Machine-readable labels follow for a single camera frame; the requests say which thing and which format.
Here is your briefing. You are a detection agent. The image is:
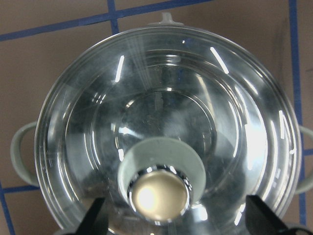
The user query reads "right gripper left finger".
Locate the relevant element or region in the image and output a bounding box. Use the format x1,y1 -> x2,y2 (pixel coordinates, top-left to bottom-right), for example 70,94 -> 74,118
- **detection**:
74,197 -> 108,235

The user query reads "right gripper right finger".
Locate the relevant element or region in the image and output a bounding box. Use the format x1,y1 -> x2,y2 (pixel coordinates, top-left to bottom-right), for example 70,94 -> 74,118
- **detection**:
245,195 -> 313,235

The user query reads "glass pot lid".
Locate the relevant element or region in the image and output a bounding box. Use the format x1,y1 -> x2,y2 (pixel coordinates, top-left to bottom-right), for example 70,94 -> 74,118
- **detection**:
34,25 -> 302,235

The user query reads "pale green steel pot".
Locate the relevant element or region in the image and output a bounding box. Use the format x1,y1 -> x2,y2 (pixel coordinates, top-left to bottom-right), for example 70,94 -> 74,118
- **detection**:
10,12 -> 313,235

